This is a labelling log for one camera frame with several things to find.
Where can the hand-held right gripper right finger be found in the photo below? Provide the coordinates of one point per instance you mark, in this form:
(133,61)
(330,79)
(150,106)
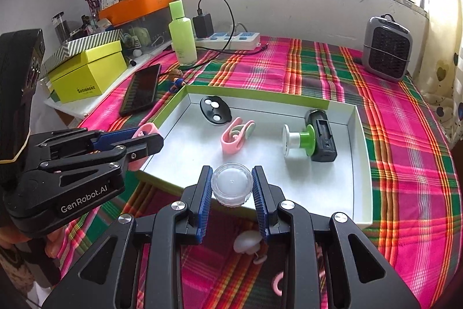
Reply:
(260,200)

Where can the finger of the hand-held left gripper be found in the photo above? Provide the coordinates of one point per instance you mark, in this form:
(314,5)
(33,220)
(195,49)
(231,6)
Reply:
(115,139)
(144,146)

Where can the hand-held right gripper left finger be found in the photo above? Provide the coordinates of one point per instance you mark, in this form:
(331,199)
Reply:
(204,200)

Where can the pink silicone clip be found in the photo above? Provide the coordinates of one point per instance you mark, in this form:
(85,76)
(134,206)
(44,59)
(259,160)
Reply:
(148,130)
(276,285)
(320,262)
(231,146)

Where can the clear round jar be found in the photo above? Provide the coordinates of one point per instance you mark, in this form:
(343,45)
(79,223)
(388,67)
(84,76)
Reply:
(231,182)

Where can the green white cardboard box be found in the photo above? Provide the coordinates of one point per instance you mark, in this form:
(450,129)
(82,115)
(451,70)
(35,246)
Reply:
(289,178)

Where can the grey mushroom knob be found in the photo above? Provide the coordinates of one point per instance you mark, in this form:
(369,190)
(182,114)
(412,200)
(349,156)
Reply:
(247,244)

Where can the white green spool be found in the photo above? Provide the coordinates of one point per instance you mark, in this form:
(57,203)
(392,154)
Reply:
(309,142)

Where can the black battery case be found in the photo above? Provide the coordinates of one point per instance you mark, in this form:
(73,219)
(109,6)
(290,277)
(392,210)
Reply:
(325,142)

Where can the black white oval disc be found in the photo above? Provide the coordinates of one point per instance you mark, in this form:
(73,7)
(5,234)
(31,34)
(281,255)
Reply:
(226,111)

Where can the person's left hand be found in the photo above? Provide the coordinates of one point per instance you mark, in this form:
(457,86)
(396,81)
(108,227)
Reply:
(55,247)

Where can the white side shelf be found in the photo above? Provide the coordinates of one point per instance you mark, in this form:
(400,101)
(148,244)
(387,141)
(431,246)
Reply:
(83,110)

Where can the black smartphone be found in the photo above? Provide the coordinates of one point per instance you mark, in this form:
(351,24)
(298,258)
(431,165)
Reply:
(141,90)

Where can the yellow cardboard box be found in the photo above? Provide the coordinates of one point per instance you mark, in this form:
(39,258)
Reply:
(90,77)

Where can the small white ball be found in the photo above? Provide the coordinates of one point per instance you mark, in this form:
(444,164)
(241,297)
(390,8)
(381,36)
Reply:
(137,52)

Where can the striped box lid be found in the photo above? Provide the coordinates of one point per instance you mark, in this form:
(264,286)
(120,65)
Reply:
(72,48)

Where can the light green bottle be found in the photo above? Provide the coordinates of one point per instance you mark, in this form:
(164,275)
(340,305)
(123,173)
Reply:
(182,37)

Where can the clear plastic container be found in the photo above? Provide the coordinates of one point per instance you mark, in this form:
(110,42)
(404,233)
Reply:
(159,30)

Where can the dark glass jar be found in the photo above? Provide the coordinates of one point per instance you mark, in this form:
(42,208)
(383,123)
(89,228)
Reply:
(60,27)

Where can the black power adapter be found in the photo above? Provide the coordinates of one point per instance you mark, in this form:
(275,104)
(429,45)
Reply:
(203,26)

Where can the orange storage box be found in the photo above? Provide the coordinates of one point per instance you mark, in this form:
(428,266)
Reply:
(137,5)

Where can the white power strip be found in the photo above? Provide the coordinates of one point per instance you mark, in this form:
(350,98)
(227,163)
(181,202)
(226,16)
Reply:
(246,39)

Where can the pink green plaid blanket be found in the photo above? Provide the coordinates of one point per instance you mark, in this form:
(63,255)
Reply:
(405,149)

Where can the grey space heater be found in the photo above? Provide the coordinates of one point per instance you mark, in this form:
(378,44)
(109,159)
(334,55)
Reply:
(389,50)

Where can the cream printed curtain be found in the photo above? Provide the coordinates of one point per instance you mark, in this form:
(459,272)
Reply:
(441,91)

